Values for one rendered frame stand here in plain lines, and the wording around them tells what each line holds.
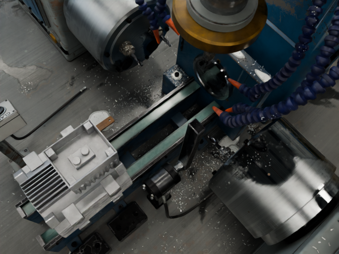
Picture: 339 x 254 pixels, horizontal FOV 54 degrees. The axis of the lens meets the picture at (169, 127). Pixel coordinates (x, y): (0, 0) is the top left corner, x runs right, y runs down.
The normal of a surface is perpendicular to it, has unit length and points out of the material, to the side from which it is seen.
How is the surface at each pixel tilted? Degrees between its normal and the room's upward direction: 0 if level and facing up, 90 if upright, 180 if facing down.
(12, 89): 0
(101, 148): 0
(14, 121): 65
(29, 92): 0
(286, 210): 35
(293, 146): 17
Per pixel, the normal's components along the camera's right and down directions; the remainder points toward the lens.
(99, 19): -0.43, 0.07
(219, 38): 0.06, -0.38
